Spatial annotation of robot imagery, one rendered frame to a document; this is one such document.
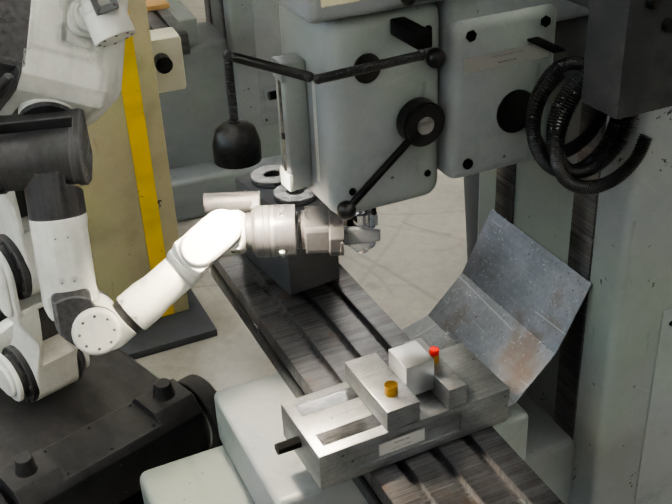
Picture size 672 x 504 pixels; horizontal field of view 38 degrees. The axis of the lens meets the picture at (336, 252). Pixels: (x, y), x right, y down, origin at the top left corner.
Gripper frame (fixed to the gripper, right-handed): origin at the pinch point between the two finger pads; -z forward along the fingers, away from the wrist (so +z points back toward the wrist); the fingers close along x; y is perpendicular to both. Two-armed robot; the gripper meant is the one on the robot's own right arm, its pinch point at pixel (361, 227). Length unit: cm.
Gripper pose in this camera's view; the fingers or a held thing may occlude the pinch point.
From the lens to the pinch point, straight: 165.2
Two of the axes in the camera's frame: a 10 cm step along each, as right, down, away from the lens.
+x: -0.4, -5.0, 8.6
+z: -10.0, 0.4, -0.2
